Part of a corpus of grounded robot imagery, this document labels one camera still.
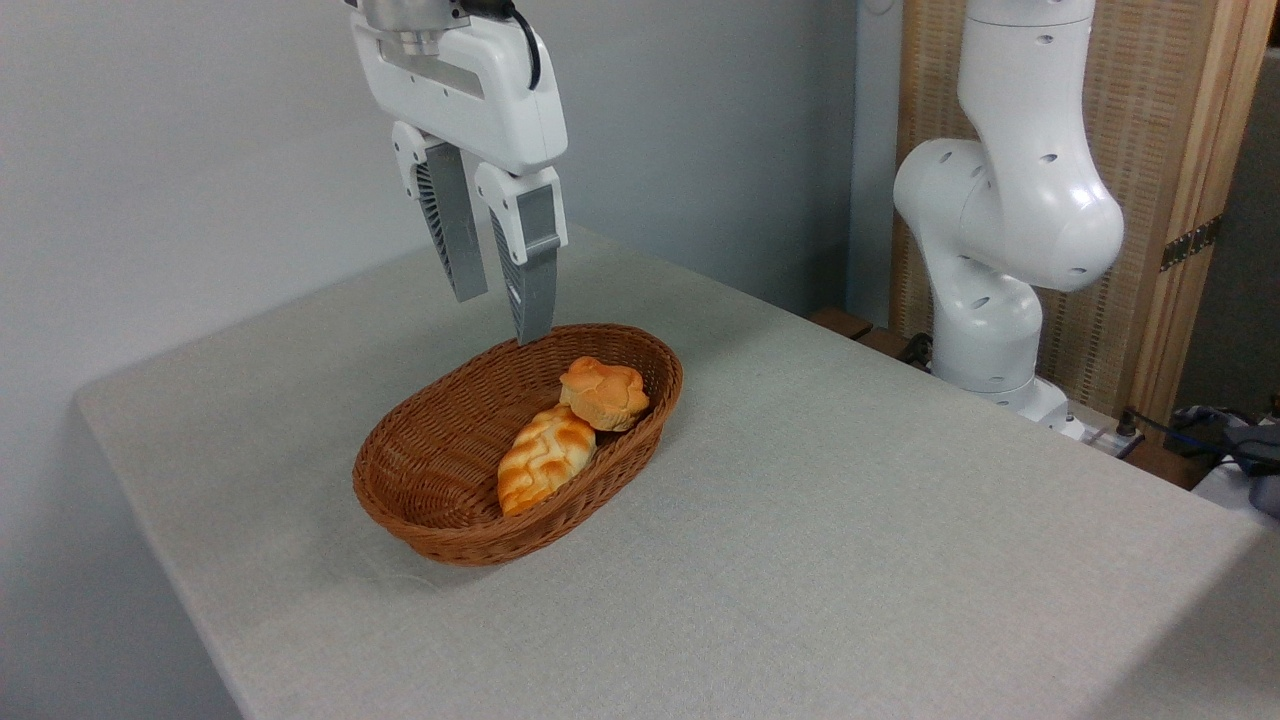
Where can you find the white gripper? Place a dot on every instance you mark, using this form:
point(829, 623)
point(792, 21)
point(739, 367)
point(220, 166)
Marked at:
point(480, 95)

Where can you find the round knotted bread bun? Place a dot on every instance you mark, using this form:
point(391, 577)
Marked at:
point(605, 395)

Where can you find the oblong braided bread loaf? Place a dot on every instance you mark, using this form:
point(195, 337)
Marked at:
point(545, 460)

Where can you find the brown oval wicker basket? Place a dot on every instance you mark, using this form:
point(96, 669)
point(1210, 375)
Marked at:
point(440, 470)

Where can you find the grey fabric tablecloth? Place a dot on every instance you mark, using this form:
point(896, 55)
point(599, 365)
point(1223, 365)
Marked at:
point(800, 520)

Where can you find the small black clamp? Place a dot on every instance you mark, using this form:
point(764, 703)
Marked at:
point(917, 349)

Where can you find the woven wood-framed folding screen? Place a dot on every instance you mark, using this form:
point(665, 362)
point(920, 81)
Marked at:
point(1150, 100)

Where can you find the dark metal screen hinge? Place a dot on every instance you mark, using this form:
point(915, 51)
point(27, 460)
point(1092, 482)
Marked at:
point(1190, 243)

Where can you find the white box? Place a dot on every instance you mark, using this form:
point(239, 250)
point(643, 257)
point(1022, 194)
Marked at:
point(1225, 492)

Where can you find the dark blue-grey cloth bundle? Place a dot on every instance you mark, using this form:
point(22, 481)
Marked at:
point(1240, 445)

